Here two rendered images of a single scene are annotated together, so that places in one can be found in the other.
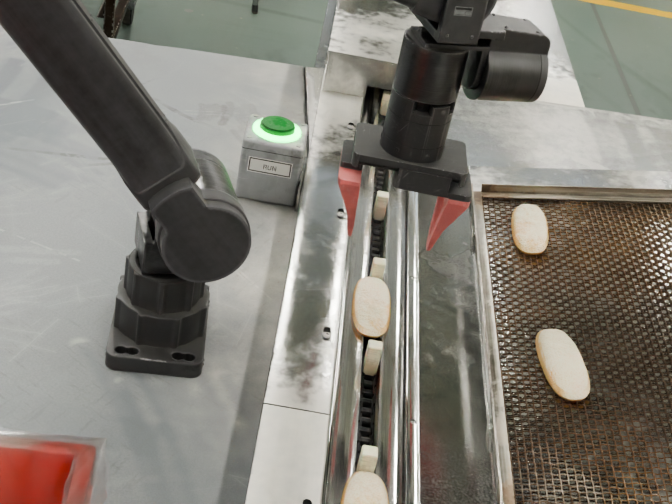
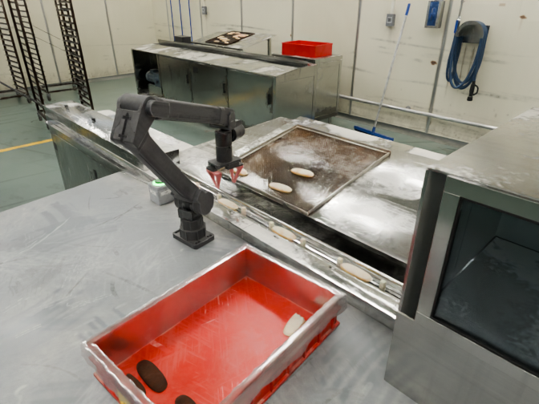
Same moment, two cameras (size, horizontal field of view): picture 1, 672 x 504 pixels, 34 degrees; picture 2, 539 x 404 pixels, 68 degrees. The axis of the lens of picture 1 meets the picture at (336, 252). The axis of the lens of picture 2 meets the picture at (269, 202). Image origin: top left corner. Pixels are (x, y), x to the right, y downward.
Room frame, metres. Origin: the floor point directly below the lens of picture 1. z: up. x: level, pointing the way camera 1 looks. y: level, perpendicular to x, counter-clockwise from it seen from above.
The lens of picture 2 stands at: (-0.20, 0.69, 1.54)
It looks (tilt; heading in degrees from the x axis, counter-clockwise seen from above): 28 degrees down; 319
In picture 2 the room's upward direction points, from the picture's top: straight up
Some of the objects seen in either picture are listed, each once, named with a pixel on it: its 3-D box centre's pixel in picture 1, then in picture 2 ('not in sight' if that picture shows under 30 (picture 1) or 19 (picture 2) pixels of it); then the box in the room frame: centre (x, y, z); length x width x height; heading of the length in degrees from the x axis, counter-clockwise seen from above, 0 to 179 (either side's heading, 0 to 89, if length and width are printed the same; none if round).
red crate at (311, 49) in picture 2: not in sight; (306, 48); (3.32, -2.98, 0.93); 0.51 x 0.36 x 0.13; 7
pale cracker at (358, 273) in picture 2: not in sight; (355, 271); (0.31, -0.07, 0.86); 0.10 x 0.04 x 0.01; 3
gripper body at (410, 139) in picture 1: (415, 129); (224, 155); (0.88, -0.05, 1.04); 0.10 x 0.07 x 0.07; 92
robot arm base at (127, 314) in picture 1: (162, 298); (192, 227); (0.80, 0.15, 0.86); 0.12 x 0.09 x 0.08; 9
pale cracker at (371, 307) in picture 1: (372, 303); (228, 203); (0.87, -0.04, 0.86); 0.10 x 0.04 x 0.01; 3
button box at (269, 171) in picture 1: (272, 172); (162, 195); (1.12, 0.09, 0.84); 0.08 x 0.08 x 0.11; 3
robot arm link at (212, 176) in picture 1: (193, 223); (192, 203); (0.82, 0.13, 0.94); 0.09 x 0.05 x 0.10; 112
